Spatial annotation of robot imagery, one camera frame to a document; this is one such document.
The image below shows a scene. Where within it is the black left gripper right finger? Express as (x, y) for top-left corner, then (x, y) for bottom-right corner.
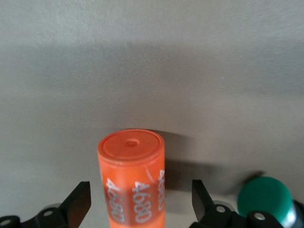
(190, 179), (284, 228)

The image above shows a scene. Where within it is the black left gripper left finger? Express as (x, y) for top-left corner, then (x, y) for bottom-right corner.
(0, 181), (92, 228)

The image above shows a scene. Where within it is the orange 4680 cylinder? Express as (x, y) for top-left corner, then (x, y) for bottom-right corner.
(97, 128), (166, 228)

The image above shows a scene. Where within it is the green mushroom push button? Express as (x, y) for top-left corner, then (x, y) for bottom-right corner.
(237, 176), (304, 226)

